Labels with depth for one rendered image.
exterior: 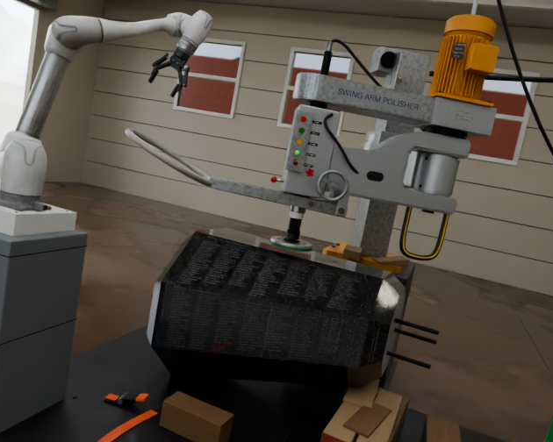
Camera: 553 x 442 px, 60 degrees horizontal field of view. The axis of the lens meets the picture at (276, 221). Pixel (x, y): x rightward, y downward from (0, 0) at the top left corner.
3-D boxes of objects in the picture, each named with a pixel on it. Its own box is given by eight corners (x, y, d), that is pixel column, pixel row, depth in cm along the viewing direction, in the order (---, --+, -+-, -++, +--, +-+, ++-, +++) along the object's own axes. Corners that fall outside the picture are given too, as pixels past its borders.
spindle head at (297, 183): (345, 206, 252) (362, 121, 246) (355, 210, 230) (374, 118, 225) (278, 194, 249) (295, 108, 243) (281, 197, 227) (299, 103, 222)
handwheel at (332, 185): (341, 202, 233) (347, 172, 231) (345, 204, 223) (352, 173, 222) (311, 196, 232) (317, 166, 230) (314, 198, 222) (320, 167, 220)
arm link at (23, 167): (1, 193, 185) (9, 137, 183) (-5, 185, 199) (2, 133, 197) (46, 198, 195) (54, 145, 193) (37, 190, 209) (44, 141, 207)
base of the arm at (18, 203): (26, 213, 185) (29, 199, 184) (-18, 201, 191) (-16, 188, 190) (61, 211, 202) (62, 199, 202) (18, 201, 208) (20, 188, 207)
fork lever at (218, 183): (340, 212, 251) (341, 203, 250) (347, 217, 232) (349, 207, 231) (210, 185, 245) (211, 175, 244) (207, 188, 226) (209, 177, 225)
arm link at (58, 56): (-9, 177, 198) (-15, 170, 215) (32, 189, 208) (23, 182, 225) (60, 5, 199) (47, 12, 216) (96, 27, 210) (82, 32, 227)
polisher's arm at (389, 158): (434, 230, 256) (456, 139, 250) (452, 237, 233) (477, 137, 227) (300, 205, 250) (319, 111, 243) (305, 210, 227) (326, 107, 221)
